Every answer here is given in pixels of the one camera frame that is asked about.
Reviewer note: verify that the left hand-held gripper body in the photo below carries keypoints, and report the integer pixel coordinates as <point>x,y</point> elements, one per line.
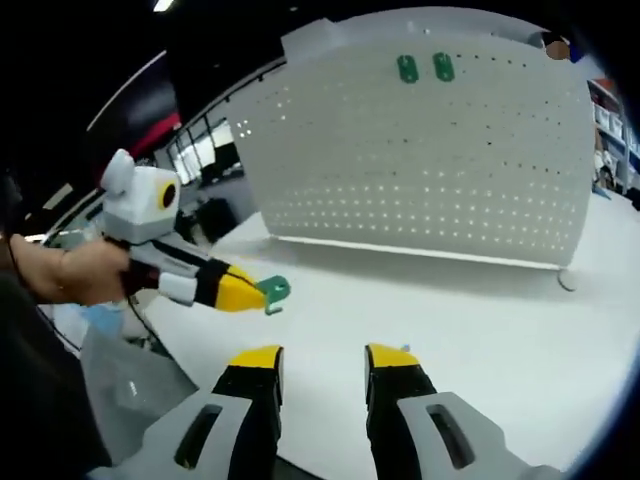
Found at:
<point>135,205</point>

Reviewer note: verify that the person's dark shirt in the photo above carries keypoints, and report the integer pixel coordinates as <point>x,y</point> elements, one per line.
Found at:
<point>40,375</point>

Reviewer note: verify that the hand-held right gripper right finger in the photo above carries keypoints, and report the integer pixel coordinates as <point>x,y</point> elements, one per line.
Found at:
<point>400,430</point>

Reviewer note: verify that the person's left hand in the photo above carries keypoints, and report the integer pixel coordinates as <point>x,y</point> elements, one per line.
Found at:
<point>80,275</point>

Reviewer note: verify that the white perforated mounting plate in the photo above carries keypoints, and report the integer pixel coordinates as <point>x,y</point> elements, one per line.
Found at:
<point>425,175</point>

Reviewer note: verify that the dark hanging screen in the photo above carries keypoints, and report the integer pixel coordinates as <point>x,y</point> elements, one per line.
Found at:
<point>150,115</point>

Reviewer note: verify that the metal shelf rack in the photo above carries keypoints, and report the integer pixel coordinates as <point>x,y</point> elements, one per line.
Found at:
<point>615,125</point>

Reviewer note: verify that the clear plastic bag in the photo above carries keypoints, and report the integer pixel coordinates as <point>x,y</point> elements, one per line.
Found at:
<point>135,370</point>

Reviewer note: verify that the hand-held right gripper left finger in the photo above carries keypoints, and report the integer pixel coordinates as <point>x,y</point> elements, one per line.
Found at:
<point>235,430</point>

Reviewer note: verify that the blue cloth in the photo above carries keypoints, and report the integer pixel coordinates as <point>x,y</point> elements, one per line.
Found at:
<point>105,317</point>

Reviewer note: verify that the black office chair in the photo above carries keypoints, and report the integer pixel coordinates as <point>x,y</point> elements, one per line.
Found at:
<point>215,217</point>

